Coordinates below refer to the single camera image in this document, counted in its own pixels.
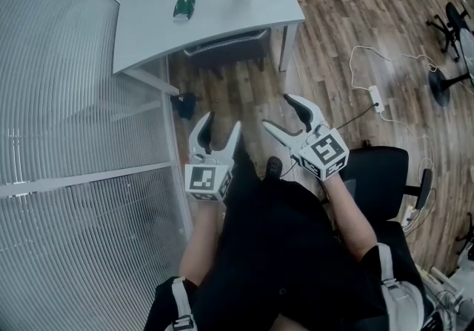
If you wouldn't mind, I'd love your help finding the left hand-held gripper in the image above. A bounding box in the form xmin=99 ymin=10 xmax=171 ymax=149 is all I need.
xmin=184 ymin=111 xmax=242 ymax=205

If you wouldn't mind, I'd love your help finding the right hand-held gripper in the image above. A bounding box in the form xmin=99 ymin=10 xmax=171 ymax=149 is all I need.
xmin=261 ymin=93 xmax=350 ymax=181

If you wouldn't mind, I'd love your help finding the dark chair with patterned trim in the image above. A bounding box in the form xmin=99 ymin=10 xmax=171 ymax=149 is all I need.
xmin=183 ymin=27 xmax=273 ymax=81

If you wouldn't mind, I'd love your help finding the person's right forearm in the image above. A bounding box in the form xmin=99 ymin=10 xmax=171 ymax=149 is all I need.
xmin=325 ymin=173 xmax=379 ymax=261

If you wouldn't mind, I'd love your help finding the person's left forearm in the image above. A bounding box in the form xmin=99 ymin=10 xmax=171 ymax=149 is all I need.
xmin=179 ymin=195 xmax=227 ymax=283

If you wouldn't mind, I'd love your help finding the black office chair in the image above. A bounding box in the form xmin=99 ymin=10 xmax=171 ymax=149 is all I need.
xmin=339 ymin=146 xmax=433 ymax=288

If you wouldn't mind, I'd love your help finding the black swivel chair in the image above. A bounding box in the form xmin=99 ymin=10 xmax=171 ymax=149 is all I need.
xmin=425 ymin=1 xmax=472 ymax=61

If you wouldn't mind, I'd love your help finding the black object on floor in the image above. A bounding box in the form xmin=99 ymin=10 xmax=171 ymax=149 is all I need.
xmin=170 ymin=91 xmax=204 ymax=120

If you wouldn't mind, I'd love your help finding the person's black shoe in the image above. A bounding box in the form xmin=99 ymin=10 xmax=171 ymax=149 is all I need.
xmin=265 ymin=156 xmax=284 ymax=179

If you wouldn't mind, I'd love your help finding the white power strip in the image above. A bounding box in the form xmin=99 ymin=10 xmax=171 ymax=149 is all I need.
xmin=368 ymin=85 xmax=385 ymax=113

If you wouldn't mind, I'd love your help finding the person's black clothing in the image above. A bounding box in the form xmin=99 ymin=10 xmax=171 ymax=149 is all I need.
xmin=144 ymin=140 xmax=390 ymax=331

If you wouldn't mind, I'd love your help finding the grey table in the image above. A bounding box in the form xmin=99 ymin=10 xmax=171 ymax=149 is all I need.
xmin=112 ymin=0 xmax=307 ymax=96

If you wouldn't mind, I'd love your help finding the green packet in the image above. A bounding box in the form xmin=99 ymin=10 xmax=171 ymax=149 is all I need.
xmin=172 ymin=0 xmax=198 ymax=23

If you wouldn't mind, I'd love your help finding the round glass table black base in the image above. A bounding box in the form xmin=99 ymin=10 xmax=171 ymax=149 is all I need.
xmin=428 ymin=27 xmax=474 ymax=107

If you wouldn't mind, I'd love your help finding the black cable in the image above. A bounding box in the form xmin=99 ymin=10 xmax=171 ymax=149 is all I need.
xmin=332 ymin=102 xmax=378 ymax=131

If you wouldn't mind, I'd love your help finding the white cable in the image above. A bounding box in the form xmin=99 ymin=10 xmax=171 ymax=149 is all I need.
xmin=350 ymin=44 xmax=445 ymax=90

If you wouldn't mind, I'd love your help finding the grey arm strap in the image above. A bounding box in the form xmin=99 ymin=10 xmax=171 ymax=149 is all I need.
xmin=374 ymin=243 xmax=427 ymax=331
xmin=170 ymin=276 xmax=196 ymax=331

